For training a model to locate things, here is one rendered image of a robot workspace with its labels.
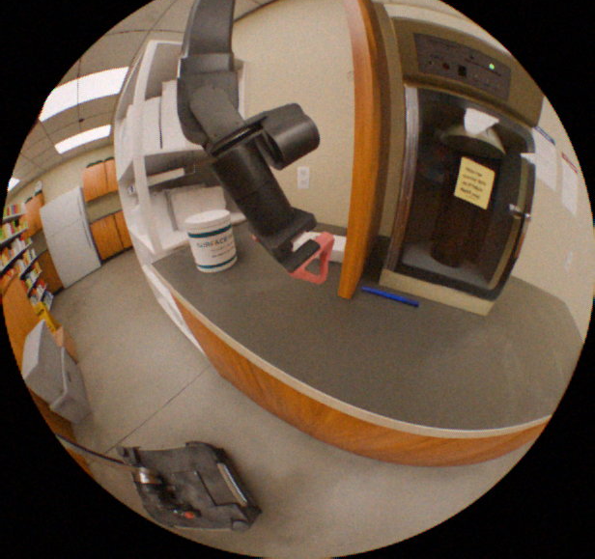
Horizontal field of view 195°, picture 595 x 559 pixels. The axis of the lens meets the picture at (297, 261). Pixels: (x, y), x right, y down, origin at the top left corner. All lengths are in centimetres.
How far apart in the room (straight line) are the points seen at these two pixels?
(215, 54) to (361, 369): 42
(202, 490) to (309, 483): 53
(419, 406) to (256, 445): 102
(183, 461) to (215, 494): 22
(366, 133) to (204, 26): 26
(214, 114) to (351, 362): 34
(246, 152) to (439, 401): 40
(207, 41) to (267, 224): 22
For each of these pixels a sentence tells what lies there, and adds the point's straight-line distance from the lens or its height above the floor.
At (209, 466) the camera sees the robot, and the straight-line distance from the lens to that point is 104.
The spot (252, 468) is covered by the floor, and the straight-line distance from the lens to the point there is 122.
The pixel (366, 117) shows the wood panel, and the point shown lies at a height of 129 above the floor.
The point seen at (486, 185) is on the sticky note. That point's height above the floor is 122.
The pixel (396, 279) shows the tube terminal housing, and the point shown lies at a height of 97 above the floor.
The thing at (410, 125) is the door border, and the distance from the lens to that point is 39.
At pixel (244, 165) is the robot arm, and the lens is 18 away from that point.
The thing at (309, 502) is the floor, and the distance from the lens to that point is 124.
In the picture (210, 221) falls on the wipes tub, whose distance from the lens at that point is 45.
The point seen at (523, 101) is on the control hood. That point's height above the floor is 143.
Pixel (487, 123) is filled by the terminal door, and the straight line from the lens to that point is 44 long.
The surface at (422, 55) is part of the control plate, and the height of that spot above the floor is 144.
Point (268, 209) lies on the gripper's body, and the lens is 19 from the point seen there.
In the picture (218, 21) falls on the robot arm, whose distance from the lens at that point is 27.
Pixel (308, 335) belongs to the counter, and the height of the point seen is 94.
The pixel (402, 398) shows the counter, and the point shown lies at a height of 94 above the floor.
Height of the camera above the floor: 119
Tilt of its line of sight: 29 degrees down
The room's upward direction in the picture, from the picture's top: straight up
